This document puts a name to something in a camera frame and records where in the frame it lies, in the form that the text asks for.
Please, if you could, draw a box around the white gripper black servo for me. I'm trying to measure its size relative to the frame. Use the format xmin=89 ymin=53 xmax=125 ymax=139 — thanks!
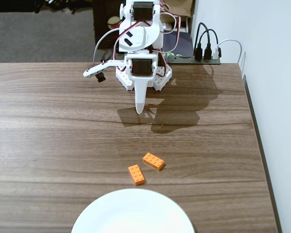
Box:
xmin=124 ymin=53 xmax=159 ymax=115

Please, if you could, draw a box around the orange lego block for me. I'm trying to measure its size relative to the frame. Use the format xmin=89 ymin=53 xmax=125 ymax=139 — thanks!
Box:
xmin=142 ymin=152 xmax=166 ymax=172
xmin=128 ymin=164 xmax=147 ymax=186

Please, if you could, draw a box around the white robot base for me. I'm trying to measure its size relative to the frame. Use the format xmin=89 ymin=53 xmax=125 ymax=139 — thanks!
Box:
xmin=115 ymin=63 xmax=173 ymax=92

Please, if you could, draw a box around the white round plate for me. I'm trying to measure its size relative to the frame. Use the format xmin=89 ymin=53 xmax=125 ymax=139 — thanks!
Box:
xmin=71 ymin=188 xmax=195 ymax=233

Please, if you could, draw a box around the black power strip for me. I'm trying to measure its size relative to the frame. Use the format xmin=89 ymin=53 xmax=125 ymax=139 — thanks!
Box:
xmin=168 ymin=54 xmax=221 ymax=65

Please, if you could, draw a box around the dark blue box green print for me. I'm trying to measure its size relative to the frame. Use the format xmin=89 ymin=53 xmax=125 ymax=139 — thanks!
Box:
xmin=162 ymin=30 xmax=194 ymax=58

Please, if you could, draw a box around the round red cream object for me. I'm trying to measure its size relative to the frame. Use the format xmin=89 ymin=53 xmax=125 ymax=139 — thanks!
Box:
xmin=107 ymin=16 xmax=122 ymax=30

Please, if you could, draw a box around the dark cabinet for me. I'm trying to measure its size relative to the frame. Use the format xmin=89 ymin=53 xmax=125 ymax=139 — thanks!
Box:
xmin=92 ymin=0 xmax=124 ymax=51

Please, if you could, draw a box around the brown paper bag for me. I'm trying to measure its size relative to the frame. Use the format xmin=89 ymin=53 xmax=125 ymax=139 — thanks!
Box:
xmin=160 ymin=0 xmax=194 ymax=25

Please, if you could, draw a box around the black furniture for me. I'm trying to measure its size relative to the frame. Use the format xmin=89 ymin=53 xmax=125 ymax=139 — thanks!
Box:
xmin=0 ymin=0 xmax=94 ymax=15

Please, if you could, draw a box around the red white black servo wire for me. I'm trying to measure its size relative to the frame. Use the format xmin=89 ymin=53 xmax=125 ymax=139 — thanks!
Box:
xmin=159 ymin=0 xmax=182 ymax=59
xmin=113 ymin=20 xmax=137 ymax=71

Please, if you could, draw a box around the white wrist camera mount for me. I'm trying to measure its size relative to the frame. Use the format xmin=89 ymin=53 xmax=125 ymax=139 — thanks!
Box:
xmin=83 ymin=60 xmax=126 ymax=83

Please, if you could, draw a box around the black camera cable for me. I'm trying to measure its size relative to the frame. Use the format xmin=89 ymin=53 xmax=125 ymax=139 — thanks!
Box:
xmin=100 ymin=50 xmax=113 ymax=66

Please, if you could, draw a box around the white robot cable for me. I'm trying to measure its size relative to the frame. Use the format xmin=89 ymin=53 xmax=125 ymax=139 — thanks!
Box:
xmin=93 ymin=28 xmax=121 ymax=63

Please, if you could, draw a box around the black plug with cable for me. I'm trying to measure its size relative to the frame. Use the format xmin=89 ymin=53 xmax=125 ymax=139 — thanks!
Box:
xmin=193 ymin=22 xmax=204 ymax=61
xmin=198 ymin=29 xmax=219 ymax=61

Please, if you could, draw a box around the white plug with cable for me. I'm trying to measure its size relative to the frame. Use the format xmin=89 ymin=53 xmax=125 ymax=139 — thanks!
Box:
xmin=212 ymin=38 xmax=242 ymax=65

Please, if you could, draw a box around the thin white cable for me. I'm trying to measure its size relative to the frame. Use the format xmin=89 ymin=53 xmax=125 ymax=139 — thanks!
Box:
xmin=239 ymin=50 xmax=247 ymax=76

